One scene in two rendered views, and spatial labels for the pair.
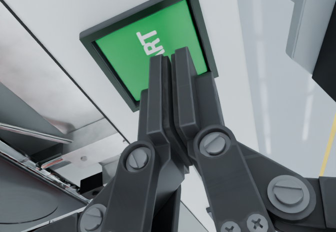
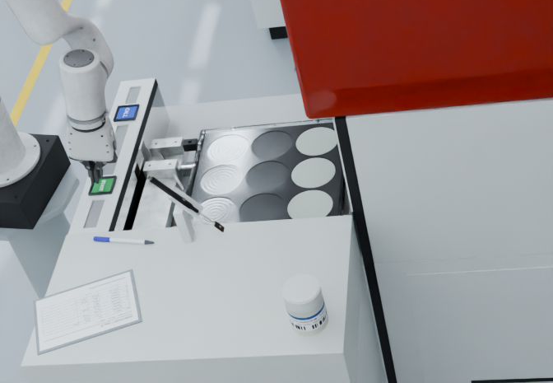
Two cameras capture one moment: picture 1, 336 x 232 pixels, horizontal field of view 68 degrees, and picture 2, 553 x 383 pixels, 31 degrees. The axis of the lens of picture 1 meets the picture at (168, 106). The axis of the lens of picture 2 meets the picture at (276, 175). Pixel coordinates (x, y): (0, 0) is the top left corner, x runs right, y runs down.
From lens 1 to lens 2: 2.21 m
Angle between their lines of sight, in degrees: 18
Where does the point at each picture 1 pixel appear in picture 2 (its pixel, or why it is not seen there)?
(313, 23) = (62, 191)
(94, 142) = (159, 169)
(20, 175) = (202, 165)
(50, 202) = (214, 144)
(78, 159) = (172, 164)
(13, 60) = (160, 207)
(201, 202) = (133, 125)
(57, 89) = (159, 194)
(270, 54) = not seen: hidden behind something
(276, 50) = not seen: hidden behind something
